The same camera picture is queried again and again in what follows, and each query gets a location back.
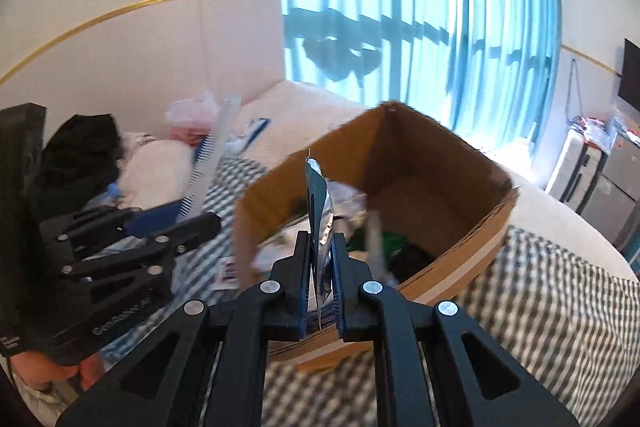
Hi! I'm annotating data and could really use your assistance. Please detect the blue white comb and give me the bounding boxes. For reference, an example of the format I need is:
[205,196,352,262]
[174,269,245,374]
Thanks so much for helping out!
[177,94,242,224]

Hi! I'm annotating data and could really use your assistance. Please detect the small red blue card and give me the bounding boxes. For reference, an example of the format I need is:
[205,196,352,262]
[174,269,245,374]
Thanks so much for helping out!
[212,257,239,293]

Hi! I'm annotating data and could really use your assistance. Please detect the person's left hand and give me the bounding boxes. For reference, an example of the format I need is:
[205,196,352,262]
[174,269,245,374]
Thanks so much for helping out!
[10,349,106,403]

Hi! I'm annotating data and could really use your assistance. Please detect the pink plastic bag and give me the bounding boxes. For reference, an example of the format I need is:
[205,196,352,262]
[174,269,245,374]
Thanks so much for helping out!
[165,91,222,144]

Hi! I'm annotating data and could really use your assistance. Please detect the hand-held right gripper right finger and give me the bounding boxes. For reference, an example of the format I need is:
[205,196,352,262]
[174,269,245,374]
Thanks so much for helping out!
[330,232,581,427]

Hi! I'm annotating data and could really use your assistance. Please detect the black wall cable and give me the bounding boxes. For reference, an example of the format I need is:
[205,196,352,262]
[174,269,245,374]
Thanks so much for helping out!
[567,59,587,128]

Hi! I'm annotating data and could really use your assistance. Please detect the grey cabinet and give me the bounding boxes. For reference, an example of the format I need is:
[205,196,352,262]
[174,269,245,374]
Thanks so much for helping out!
[580,132,640,259]

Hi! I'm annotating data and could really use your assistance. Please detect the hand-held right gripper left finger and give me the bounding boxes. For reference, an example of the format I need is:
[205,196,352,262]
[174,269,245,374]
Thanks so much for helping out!
[55,231,312,427]

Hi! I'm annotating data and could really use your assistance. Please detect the blue white cloth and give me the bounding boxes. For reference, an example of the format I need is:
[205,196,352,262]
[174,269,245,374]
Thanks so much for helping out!
[227,117,274,154]

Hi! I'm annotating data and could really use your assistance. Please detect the silver foil packet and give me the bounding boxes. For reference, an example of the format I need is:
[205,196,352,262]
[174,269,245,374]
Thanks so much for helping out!
[304,149,336,330]

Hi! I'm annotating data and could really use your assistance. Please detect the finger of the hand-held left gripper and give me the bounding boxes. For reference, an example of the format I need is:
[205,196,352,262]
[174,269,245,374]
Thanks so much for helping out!
[39,206,146,244]
[61,212,222,280]

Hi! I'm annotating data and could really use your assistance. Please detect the checked blanket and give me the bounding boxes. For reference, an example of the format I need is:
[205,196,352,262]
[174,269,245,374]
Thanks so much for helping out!
[85,157,640,427]

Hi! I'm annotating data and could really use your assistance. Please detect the brown cardboard box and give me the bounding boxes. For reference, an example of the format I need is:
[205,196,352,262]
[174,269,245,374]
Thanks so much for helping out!
[232,102,520,375]

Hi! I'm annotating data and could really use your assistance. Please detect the black cloth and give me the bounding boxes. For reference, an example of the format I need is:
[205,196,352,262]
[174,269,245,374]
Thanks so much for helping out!
[42,113,124,208]

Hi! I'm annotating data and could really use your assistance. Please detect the white suitcase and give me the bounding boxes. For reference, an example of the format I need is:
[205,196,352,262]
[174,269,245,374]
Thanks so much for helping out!
[544,122,614,214]

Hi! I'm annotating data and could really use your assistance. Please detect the white quilted pillow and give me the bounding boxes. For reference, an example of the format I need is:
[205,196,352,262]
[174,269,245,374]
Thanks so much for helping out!
[235,79,382,168]

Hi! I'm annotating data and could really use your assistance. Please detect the black monitor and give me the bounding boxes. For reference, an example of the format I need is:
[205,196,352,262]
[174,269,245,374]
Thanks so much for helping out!
[617,38,640,108]

